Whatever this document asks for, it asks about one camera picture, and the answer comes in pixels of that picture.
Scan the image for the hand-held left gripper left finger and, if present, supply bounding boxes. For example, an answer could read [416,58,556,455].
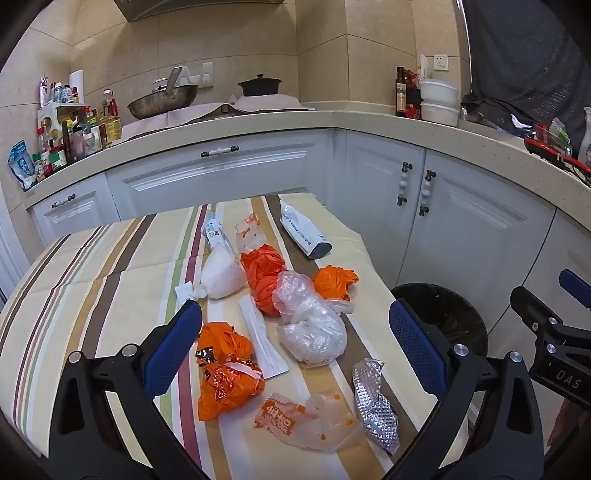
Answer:
[48,299,218,480]

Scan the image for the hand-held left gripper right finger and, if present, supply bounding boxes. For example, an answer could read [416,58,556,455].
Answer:
[389,299,546,480]

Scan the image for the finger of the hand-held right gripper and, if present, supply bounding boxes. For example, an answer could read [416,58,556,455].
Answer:
[510,286,578,342]
[558,269,591,303]

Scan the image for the black trash bin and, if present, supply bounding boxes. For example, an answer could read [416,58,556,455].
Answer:
[390,282,489,365]

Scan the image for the small orange plastic bag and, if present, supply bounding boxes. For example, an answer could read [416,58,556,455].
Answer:
[313,265,359,303]

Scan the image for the large orange plastic bag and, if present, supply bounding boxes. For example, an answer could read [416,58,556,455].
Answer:
[240,244,289,317]

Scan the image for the orange printed plastic bag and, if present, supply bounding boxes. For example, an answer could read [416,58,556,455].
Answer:
[196,322,266,422]

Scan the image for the silver blister foil sheet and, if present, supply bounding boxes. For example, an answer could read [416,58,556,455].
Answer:
[352,357,401,455]

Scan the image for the white granule-filled plastic bag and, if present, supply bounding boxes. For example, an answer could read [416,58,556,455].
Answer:
[198,244,247,300]

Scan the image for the white paper sleeve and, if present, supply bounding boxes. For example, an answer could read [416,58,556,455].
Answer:
[238,295,290,380]

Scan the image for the striped tablecloth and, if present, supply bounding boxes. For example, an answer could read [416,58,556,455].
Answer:
[0,193,439,480]

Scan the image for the crumpled clear plastic bag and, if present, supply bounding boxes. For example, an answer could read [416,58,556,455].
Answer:
[272,271,321,319]
[276,300,354,366]

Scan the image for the white and blue packet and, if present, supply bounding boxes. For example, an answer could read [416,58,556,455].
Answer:
[202,210,237,252]

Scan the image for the large clear orange-print bag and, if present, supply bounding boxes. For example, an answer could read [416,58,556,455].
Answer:
[253,390,366,454]

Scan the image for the small clear orange-print bag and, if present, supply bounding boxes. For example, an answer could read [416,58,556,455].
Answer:
[235,212,266,254]

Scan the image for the green clear packet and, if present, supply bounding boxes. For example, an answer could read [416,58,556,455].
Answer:
[547,117,573,155]

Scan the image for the white mailer bag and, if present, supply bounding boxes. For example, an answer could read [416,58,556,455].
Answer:
[278,196,333,260]

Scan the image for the white kitchen cabinets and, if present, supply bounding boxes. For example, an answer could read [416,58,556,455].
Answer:
[25,127,591,416]

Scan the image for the white plastic bowl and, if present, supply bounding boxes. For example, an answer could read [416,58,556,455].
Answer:
[419,102,460,127]
[419,78,459,104]

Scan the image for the group of seasoning bottles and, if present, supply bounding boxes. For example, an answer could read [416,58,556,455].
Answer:
[31,74,123,181]

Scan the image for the yellow cooking oil bottle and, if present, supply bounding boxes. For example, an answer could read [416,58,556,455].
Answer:
[102,90,122,144]

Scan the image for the beige stove cover cloth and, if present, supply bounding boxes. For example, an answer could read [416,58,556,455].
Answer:
[121,92,317,139]

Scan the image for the blue snack bag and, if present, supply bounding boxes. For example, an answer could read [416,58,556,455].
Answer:
[8,141,37,191]

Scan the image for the red seasoning packages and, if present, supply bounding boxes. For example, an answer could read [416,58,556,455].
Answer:
[406,69,423,120]

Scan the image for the dark grey cloth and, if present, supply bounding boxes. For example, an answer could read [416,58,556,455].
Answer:
[462,0,591,153]

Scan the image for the metal wok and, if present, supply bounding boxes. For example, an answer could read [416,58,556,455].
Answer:
[127,83,199,120]

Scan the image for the dark glass bottle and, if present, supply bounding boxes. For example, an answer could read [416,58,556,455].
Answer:
[394,66,409,117]

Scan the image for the white spice rack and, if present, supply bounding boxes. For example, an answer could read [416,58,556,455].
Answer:
[37,102,88,162]

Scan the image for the black lidded pot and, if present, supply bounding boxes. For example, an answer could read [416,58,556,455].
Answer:
[238,74,282,97]

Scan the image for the paper towel roll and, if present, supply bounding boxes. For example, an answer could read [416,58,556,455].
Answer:
[69,70,86,104]

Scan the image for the steel range hood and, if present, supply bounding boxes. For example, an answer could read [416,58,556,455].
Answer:
[113,0,284,23]

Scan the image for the red wire rack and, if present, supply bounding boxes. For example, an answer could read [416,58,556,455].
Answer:
[524,122,591,185]

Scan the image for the cabinet door handle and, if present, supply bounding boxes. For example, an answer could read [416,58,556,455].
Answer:
[397,161,413,207]
[419,170,437,217]

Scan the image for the white wall rack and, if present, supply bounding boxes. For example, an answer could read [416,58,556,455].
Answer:
[182,62,214,88]

